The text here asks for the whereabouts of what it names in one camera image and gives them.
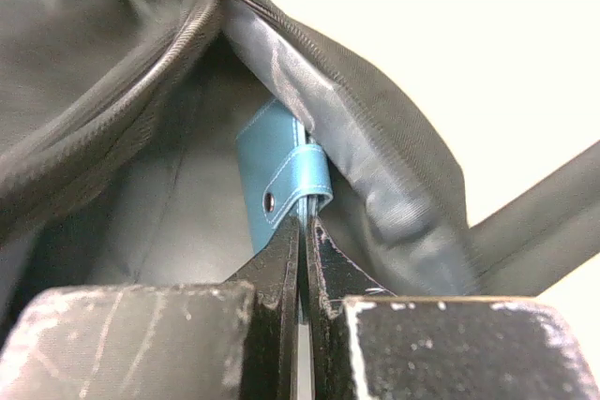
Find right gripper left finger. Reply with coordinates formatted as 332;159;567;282
1;217;300;399

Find black backpack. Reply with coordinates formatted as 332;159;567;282
1;0;599;321

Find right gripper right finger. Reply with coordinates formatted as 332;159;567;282
306;220;599;399

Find blue wallet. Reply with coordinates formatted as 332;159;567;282
235;98;334;253

